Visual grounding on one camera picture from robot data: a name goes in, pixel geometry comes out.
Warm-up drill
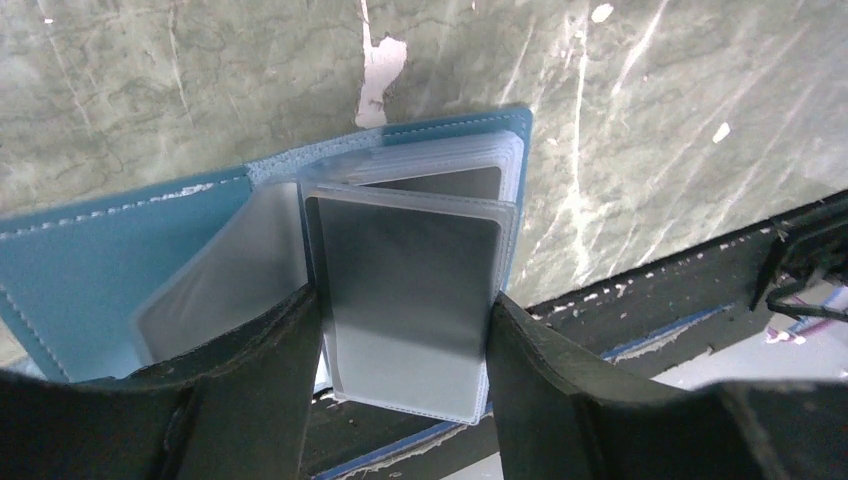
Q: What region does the blue card holder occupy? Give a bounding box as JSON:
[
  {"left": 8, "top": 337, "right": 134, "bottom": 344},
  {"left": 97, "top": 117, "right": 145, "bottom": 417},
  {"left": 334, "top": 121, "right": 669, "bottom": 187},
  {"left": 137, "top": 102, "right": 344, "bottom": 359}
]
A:
[{"left": 1, "top": 108, "right": 533, "bottom": 424}]

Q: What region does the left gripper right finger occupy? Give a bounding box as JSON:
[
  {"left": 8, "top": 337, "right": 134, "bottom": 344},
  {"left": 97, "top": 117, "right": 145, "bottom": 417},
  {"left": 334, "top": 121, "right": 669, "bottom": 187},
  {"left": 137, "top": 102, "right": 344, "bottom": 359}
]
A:
[{"left": 486, "top": 295, "right": 847, "bottom": 479}]

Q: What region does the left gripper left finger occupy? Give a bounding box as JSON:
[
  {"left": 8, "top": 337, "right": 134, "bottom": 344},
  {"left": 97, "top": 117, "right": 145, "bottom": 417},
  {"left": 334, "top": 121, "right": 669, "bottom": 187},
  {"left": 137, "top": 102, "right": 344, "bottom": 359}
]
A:
[{"left": 1, "top": 285, "right": 322, "bottom": 479}]

